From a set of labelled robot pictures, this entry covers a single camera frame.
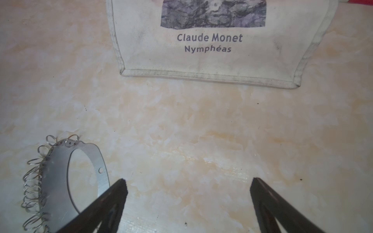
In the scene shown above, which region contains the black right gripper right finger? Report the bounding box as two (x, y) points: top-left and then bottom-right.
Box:
(250, 178), (323, 233)

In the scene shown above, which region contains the beige canvas tote bag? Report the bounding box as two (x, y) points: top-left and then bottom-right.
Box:
(106, 1), (339, 89)

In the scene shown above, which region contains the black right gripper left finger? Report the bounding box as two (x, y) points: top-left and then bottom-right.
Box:
(58, 179), (128, 233)

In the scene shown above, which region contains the metal key organizer plate with rings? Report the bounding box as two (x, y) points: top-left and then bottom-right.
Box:
(21, 135), (110, 233)

